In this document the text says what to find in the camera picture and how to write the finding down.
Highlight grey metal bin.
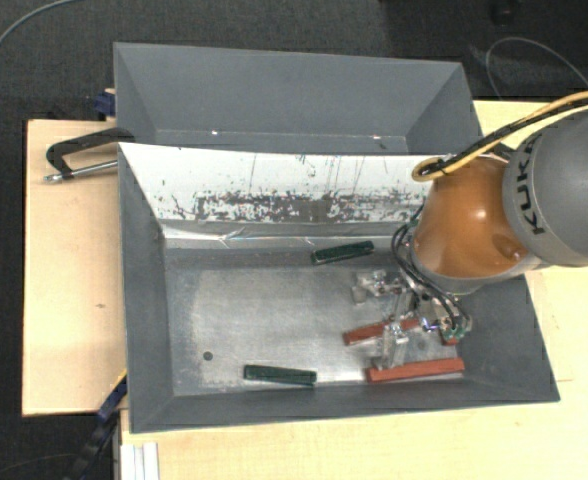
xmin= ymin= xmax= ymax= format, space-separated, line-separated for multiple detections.
xmin=112 ymin=41 xmax=561 ymax=434

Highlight dark green flat block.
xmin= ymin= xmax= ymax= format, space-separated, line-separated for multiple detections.
xmin=243 ymin=364 xmax=319 ymax=386
xmin=310 ymin=240 xmax=376 ymax=266

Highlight red-brown flat block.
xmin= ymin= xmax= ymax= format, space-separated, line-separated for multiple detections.
xmin=364 ymin=357 xmax=467 ymax=384
xmin=342 ymin=317 xmax=461 ymax=348

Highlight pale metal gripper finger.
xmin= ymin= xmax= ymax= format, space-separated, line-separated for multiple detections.
xmin=371 ymin=321 xmax=410 ymax=371
xmin=351 ymin=269 xmax=404 ymax=306

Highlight pale wood flat board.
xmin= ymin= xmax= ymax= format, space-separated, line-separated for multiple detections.
xmin=21 ymin=119 xmax=130 ymax=417

